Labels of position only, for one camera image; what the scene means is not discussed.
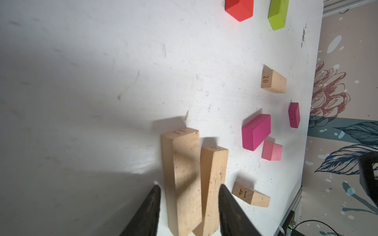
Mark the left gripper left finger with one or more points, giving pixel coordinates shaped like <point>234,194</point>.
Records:
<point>145,220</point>

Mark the thin wood block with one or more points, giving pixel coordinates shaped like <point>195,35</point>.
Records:
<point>181,166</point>

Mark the green block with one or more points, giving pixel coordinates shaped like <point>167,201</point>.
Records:
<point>278,13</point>

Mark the magenta block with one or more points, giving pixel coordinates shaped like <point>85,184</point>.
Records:
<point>256,131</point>
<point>294,115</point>

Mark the slanted wood block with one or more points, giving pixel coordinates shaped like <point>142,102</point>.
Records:
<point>250,196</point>

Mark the light pink block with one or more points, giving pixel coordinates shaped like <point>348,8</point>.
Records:
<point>272,151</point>

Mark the wide upright wood block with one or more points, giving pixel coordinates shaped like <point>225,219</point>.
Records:
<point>213,165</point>

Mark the magenta block centre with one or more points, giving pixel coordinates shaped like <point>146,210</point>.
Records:
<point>256,131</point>

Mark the natural wood block upper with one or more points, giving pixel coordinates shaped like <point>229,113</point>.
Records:
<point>273,81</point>

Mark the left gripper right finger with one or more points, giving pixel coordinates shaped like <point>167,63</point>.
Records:
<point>233,221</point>

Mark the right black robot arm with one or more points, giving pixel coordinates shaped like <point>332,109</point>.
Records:
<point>367,178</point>

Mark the red block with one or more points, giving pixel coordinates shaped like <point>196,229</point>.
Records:
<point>240,9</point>

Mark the magenta block right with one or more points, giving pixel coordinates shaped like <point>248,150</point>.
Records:
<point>294,115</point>

